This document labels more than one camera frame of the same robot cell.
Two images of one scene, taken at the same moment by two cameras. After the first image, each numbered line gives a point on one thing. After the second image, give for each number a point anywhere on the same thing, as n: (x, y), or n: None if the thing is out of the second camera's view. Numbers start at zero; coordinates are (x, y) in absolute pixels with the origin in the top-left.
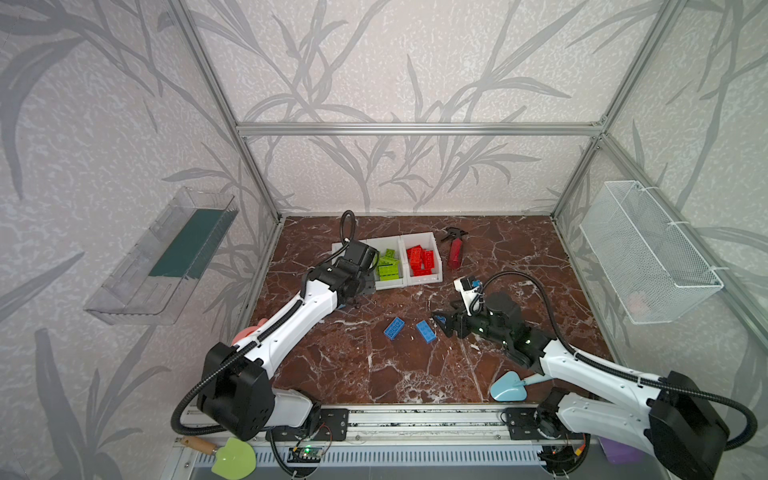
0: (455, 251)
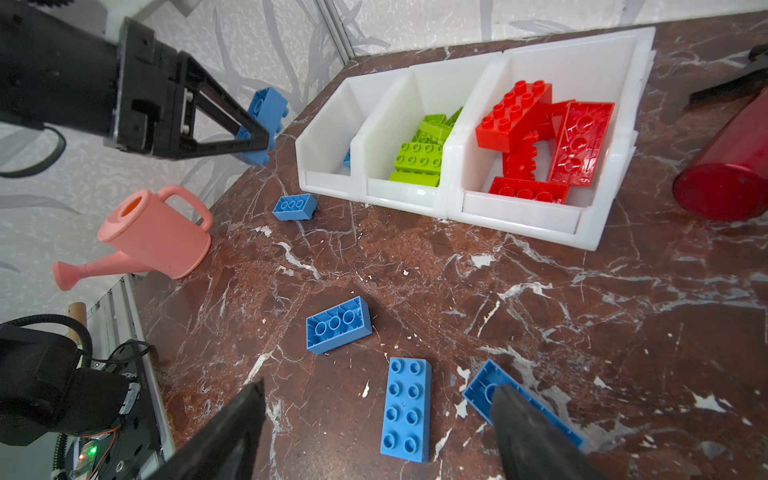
0: (729, 182)
